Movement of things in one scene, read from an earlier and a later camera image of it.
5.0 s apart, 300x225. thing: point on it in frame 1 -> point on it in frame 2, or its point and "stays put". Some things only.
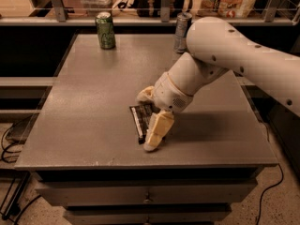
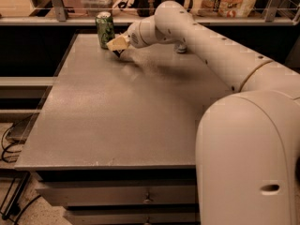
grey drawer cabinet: [84, 155] stays put
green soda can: [105, 30] stays put
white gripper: [170, 93] -> [135, 36]
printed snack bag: [232, 1] stays put
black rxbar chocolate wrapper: [141, 114] -> [118, 53]
